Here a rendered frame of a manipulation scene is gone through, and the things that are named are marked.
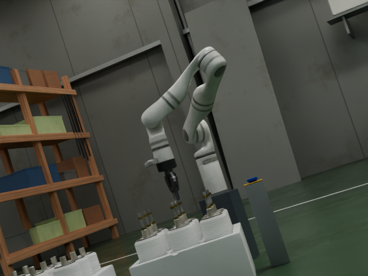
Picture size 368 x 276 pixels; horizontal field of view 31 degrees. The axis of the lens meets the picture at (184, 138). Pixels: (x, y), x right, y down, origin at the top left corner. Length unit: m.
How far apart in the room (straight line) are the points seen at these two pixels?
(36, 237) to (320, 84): 4.06
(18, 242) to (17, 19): 4.28
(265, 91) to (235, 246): 6.30
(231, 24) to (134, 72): 1.71
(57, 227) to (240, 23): 3.47
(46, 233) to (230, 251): 5.86
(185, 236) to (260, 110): 6.23
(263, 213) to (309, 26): 6.61
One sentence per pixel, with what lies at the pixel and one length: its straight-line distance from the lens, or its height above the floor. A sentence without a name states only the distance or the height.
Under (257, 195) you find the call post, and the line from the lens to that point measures 2.42.
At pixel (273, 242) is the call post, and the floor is 0.08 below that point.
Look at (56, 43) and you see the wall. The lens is 10.25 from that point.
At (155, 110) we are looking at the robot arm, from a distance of 2.49.
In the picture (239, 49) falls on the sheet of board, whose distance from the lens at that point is 8.64.
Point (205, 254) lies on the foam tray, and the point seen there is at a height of 0.14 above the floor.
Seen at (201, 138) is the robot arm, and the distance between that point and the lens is 2.81.
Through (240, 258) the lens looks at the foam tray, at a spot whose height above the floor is 0.10.
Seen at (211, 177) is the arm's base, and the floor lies 0.38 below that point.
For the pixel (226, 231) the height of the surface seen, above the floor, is 0.19.
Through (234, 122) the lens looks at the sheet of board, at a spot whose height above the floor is 0.96.
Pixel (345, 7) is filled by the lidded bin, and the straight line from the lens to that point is 8.17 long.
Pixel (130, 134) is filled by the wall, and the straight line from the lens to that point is 9.64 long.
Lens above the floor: 0.38
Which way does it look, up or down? 4 degrees up
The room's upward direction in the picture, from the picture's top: 18 degrees counter-clockwise
